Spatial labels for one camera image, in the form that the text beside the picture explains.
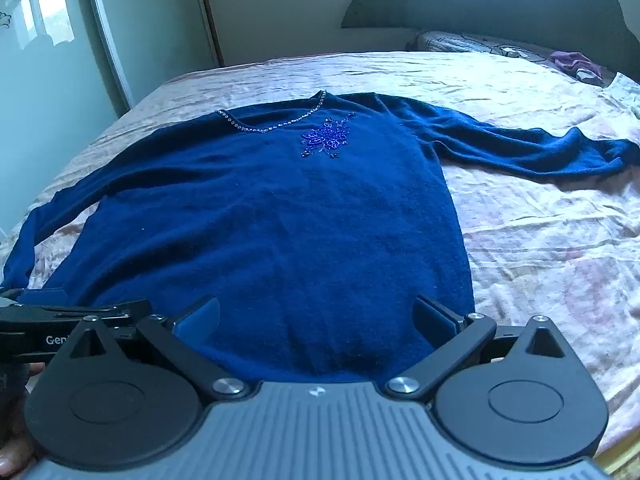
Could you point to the wooden bed frame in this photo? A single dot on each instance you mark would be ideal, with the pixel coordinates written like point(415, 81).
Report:
point(622, 460)

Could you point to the person's left hand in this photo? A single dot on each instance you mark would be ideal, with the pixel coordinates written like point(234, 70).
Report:
point(15, 435)

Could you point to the purple cloth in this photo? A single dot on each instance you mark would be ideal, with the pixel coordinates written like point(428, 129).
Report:
point(570, 60)

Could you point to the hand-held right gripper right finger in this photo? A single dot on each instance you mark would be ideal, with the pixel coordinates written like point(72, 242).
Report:
point(434, 316)

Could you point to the bed with pink sheet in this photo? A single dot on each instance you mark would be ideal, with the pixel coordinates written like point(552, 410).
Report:
point(540, 240)

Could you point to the patterned pillow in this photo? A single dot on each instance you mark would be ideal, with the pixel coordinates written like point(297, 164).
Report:
point(475, 42)

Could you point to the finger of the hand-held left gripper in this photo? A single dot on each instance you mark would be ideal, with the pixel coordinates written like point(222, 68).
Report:
point(45, 296)

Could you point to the dark blue beaded sweater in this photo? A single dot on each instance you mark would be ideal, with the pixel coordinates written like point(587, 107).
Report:
point(280, 220)

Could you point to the mirrored sliding wardrobe door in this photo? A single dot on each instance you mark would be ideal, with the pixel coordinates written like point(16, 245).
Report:
point(50, 110)

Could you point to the grey upholstered headboard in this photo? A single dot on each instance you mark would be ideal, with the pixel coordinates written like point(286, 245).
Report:
point(475, 5)

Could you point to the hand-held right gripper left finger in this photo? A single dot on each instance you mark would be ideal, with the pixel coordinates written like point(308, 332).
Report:
point(202, 317)

